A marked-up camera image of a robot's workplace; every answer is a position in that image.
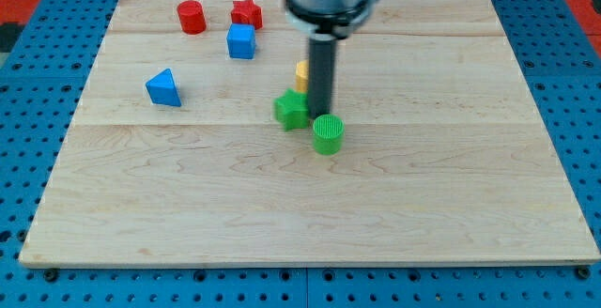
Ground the yellow hexagon block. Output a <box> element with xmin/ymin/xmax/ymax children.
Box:
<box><xmin>295</xmin><ymin>60</ymin><xmax>308</xmax><ymax>93</ymax></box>

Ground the green star block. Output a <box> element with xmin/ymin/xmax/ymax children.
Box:
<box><xmin>273</xmin><ymin>88</ymin><xmax>309</xmax><ymax>131</ymax></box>

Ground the red star block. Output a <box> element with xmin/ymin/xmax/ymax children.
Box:
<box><xmin>230</xmin><ymin>0</ymin><xmax>263</xmax><ymax>30</ymax></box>

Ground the green cylinder block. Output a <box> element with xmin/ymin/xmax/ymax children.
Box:
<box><xmin>313</xmin><ymin>114</ymin><xmax>345</xmax><ymax>155</ymax></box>

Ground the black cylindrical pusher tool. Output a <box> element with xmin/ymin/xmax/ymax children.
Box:
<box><xmin>307</xmin><ymin>38</ymin><xmax>337</xmax><ymax>119</ymax></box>

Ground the blue cube block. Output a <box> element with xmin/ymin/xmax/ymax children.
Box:
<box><xmin>226</xmin><ymin>23</ymin><xmax>256</xmax><ymax>59</ymax></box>

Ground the wooden board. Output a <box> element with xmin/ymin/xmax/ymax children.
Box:
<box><xmin>20</xmin><ymin>0</ymin><xmax>600</xmax><ymax>269</ymax></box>

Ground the blue triangle block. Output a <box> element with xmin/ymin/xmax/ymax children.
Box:
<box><xmin>145</xmin><ymin>69</ymin><xmax>181</xmax><ymax>107</ymax></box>

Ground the red cylinder block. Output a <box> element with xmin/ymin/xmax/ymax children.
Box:
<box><xmin>177</xmin><ymin>0</ymin><xmax>207</xmax><ymax>35</ymax></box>

